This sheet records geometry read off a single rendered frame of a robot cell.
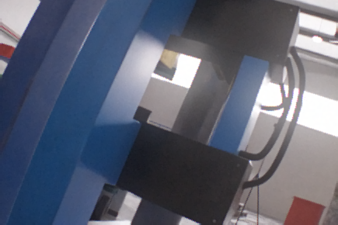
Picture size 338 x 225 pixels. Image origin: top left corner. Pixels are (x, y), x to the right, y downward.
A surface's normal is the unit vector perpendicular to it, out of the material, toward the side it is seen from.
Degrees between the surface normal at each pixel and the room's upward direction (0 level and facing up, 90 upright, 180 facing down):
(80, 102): 90
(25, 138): 90
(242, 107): 90
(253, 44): 90
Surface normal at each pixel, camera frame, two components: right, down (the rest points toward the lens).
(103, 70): -0.31, -0.33
